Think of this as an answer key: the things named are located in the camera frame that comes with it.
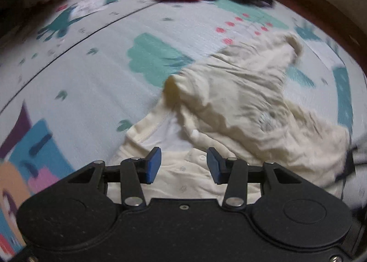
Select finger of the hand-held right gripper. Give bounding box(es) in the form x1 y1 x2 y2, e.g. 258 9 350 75
335 149 357 183

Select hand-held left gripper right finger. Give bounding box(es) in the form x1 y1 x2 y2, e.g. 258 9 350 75
206 147 301 210

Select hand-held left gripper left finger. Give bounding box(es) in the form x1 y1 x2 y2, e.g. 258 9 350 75
68 147 162 209

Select cream baby garment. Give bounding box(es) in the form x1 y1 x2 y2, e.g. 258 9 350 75
107 33 352 204

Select printed play mat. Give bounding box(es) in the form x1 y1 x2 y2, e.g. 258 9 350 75
0 0 367 254

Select small white cloth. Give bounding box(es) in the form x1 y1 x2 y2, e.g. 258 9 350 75
73 0 107 18

